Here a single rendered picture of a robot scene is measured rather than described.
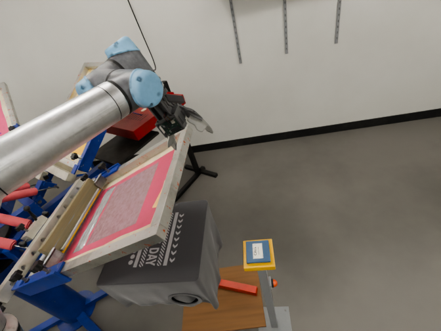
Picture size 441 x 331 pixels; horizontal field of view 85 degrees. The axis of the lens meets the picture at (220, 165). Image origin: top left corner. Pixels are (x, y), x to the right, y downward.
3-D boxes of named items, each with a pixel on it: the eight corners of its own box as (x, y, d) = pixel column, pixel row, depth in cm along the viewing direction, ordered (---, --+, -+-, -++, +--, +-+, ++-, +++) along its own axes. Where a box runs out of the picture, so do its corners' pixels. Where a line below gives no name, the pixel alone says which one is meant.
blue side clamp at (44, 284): (77, 268, 92) (61, 259, 88) (71, 281, 88) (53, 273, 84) (37, 284, 104) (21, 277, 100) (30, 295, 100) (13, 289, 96)
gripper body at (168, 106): (166, 140, 73) (139, 108, 66) (172, 125, 79) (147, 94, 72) (187, 130, 70) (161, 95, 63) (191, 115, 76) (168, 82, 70)
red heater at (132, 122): (153, 101, 248) (148, 90, 240) (186, 104, 223) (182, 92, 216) (106, 134, 213) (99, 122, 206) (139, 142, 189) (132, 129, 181)
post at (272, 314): (288, 307, 170) (280, 228, 109) (294, 344, 153) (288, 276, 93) (257, 307, 174) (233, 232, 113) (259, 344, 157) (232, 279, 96)
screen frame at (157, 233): (193, 130, 113) (188, 124, 111) (165, 240, 69) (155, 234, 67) (92, 190, 145) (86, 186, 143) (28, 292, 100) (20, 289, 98)
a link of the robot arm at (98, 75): (90, 86, 49) (126, 57, 54) (65, 83, 55) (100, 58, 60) (114, 115, 55) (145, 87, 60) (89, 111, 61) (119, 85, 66)
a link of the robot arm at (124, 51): (96, 56, 61) (119, 39, 64) (126, 92, 67) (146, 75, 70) (107, 47, 55) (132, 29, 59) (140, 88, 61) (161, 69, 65)
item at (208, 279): (223, 240, 161) (207, 198, 134) (220, 316, 127) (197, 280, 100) (219, 241, 162) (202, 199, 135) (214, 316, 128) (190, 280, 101)
